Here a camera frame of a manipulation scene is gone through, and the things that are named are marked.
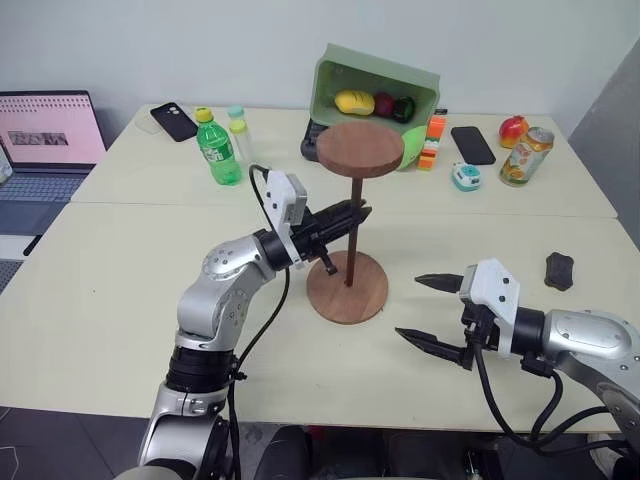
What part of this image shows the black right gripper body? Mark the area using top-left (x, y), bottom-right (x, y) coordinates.
top-left (459, 298), bottom-right (502, 357)

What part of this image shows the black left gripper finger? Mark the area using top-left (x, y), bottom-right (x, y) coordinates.
top-left (312, 198), bottom-right (371, 228)
top-left (318, 208), bottom-right (374, 248)

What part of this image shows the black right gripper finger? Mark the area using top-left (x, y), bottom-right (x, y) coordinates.
top-left (414, 272), bottom-right (467, 297)
top-left (394, 327), bottom-right (475, 372)

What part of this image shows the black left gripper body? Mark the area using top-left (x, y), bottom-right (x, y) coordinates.
top-left (292, 211), bottom-right (339, 277)

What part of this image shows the wooden pole with round top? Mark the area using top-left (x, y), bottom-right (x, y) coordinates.
top-left (316, 123), bottom-right (406, 290)

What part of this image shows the round wooden base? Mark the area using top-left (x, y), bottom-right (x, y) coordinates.
top-left (305, 250), bottom-right (390, 327)

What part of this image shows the dark brown flat block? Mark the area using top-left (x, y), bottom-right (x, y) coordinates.
top-left (543, 250), bottom-right (576, 292)

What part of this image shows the yellow toy fruit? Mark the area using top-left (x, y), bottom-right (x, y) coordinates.
top-left (333, 89), bottom-right (377, 117)

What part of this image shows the teal white small timer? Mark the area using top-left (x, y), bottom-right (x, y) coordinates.
top-left (450, 161), bottom-right (484, 193)

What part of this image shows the red toy fruit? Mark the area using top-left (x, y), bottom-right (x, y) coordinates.
top-left (373, 91), bottom-right (398, 119)

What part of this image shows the dark green toy fruit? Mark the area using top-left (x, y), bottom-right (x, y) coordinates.
top-left (391, 95), bottom-right (418, 124)

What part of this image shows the clear bottle with green cap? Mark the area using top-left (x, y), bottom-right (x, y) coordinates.
top-left (226, 104), bottom-right (254, 165)

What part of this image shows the green plastic soda bottle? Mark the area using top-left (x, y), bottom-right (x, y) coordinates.
top-left (194, 105), bottom-right (244, 188)

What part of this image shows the green plastic basket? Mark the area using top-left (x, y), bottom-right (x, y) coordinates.
top-left (310, 42), bottom-right (442, 137)

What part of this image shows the orange juice can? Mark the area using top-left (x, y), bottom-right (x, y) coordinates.
top-left (498, 125), bottom-right (556, 188)

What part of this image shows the red yellow toy peach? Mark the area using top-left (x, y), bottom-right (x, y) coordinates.
top-left (498, 114), bottom-right (531, 150)

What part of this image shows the dark rounded shape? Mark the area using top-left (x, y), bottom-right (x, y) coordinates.
top-left (268, 424), bottom-right (314, 480)

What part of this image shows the grey laptop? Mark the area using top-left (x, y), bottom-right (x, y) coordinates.
top-left (0, 90), bottom-right (109, 257)

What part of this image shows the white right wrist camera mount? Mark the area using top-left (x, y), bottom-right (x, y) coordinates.
top-left (458, 258), bottom-right (522, 357)

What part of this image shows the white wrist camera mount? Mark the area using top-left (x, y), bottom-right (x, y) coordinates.
top-left (263, 169), bottom-right (309, 266)
top-left (458, 258), bottom-right (522, 357)

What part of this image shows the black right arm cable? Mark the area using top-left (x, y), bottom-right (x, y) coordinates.
top-left (471, 343), bottom-right (617, 447)

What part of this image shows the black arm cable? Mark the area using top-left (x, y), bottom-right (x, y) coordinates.
top-left (471, 343), bottom-right (617, 447)
top-left (227, 163), bottom-right (292, 480)

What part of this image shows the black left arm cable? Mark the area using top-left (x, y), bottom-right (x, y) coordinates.
top-left (227, 163), bottom-right (292, 480)

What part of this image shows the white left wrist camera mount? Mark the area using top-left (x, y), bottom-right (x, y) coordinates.
top-left (263, 169), bottom-right (309, 266)

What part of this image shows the black smartphone with camera bump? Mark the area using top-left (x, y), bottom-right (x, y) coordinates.
top-left (149, 101), bottom-right (200, 144)

